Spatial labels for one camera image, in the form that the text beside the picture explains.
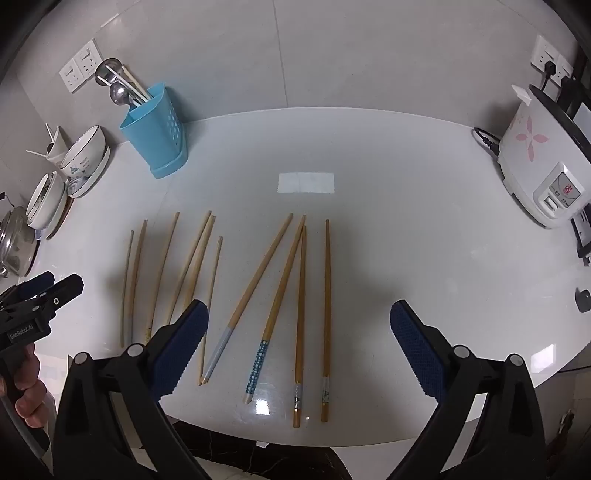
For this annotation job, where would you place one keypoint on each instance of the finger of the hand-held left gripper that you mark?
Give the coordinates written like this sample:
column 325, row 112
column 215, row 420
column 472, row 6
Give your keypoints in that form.
column 34, row 282
column 62, row 290

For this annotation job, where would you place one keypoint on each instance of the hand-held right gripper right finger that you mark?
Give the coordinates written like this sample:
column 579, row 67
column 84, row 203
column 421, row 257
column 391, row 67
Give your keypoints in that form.
column 415, row 350

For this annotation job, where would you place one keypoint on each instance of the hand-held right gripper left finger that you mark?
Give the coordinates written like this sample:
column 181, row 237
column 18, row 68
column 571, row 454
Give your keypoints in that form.
column 178, row 350

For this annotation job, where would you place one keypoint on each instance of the floral band wooden chopstick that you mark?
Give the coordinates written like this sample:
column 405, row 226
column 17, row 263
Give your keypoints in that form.
column 301, row 314

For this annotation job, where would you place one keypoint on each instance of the blue plastic utensil holder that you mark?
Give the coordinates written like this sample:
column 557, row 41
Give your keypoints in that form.
column 157, row 134

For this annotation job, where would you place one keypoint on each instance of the person's left hand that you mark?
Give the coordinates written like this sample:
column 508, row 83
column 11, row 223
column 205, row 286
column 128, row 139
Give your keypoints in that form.
column 30, row 369

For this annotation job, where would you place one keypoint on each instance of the wooden trivet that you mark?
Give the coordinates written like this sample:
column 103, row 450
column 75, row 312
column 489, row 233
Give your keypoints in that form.
column 62, row 219

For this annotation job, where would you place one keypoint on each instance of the blue striped plate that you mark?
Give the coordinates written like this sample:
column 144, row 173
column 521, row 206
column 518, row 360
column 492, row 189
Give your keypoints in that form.
column 83, row 187

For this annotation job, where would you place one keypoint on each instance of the white plastic stick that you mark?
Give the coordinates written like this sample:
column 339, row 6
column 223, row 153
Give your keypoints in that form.
column 37, row 153
column 51, row 134

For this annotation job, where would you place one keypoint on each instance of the paper cup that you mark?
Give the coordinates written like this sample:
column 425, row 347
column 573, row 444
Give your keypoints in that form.
column 56, row 150

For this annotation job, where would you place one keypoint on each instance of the white printed bowl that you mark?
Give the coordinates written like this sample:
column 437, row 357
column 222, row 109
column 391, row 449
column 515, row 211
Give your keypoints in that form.
column 85, row 152

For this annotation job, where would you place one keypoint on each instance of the small dark grey object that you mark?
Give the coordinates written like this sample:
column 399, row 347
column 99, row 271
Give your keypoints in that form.
column 584, row 301

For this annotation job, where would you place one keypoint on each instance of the black object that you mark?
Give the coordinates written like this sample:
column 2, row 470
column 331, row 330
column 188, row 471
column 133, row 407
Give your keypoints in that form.
column 582, row 240

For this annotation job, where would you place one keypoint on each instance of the white tape patch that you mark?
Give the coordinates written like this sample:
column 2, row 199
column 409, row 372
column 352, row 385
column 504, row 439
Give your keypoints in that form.
column 304, row 182

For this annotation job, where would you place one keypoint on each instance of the metal spoon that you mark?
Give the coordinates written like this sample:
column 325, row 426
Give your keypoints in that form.
column 119, row 95

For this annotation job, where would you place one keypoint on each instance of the metal ladle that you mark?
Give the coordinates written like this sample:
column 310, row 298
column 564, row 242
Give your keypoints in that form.
column 104, row 73

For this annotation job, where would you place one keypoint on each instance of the white floral rice cooker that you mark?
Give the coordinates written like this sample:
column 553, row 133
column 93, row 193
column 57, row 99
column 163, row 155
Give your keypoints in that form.
column 531, row 152

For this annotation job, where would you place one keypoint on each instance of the black appliance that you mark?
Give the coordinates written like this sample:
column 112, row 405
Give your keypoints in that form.
column 577, row 104

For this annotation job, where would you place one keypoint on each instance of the black plug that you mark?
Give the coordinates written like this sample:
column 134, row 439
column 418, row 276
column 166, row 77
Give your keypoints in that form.
column 549, row 68

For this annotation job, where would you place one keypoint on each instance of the white wall socket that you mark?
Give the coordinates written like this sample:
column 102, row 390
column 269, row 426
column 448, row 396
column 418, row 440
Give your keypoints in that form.
column 87, row 57
column 565, row 67
column 545, row 48
column 71, row 77

